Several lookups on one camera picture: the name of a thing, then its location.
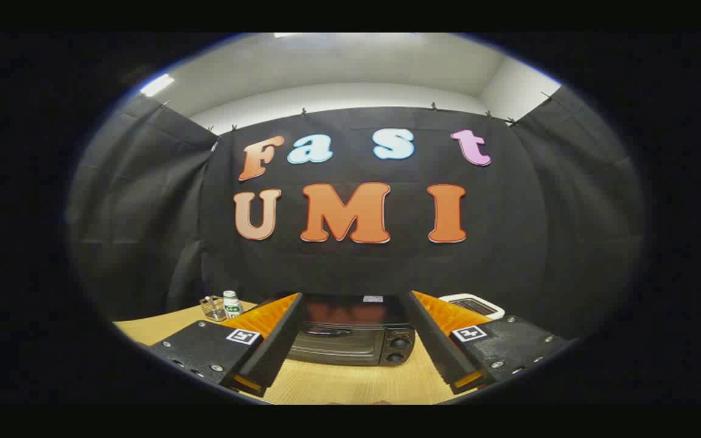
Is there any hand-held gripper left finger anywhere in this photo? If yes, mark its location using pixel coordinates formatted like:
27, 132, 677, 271
150, 293, 304, 398

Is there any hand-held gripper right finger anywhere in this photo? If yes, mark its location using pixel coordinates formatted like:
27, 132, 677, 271
410, 291, 570, 396

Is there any black toaster oven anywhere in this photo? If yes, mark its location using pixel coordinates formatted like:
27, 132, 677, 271
287, 294, 417, 366

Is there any white bread toaster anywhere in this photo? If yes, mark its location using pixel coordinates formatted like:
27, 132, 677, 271
439, 294, 506, 321

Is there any black backdrop cloth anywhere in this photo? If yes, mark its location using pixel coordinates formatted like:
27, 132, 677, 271
68, 85, 646, 341

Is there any small clear wire holder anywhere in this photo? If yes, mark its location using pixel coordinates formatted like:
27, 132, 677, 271
200, 296, 227, 322

